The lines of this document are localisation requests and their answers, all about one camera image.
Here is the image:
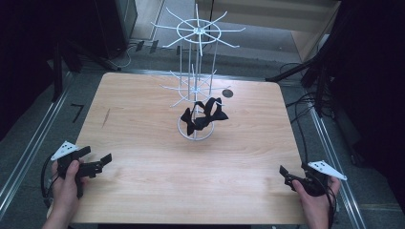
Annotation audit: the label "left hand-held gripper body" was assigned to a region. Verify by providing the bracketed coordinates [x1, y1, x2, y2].
[50, 140, 104, 199]

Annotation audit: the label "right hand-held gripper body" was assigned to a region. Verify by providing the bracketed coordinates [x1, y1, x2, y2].
[284, 159, 349, 198]

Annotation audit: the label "black bow tie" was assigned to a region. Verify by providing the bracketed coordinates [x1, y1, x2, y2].
[180, 100, 215, 136]
[194, 96, 230, 130]

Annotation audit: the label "white wire rack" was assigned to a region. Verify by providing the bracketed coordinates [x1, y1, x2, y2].
[150, 3, 246, 142]

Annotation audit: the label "person's right hand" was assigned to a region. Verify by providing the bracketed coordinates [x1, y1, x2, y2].
[291, 177, 342, 221]

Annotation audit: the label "person's left hand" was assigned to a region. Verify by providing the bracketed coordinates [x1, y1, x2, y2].
[50, 159, 88, 215]

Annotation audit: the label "black metal stand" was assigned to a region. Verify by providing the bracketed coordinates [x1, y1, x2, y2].
[265, 37, 343, 118]
[51, 37, 122, 103]

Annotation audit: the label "dark cabinet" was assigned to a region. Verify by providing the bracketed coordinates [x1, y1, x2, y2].
[92, 0, 139, 60]

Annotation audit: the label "light wooden furniture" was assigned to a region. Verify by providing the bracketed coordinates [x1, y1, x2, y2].
[194, 0, 341, 64]

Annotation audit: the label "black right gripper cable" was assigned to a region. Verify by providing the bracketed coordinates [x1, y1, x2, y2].
[326, 182, 341, 229]

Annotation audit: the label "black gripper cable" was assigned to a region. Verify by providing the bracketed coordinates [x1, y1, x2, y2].
[39, 153, 62, 209]
[326, 182, 341, 229]

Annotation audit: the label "aluminium floor rail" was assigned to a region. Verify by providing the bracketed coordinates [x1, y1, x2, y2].
[309, 106, 368, 229]
[0, 71, 75, 213]

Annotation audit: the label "black floor cables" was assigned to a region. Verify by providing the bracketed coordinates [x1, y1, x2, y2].
[279, 61, 323, 165]

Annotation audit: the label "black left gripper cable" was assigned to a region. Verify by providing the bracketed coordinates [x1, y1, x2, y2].
[39, 153, 62, 209]

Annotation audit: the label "white floor cable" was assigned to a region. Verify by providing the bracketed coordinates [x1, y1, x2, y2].
[119, 43, 138, 70]

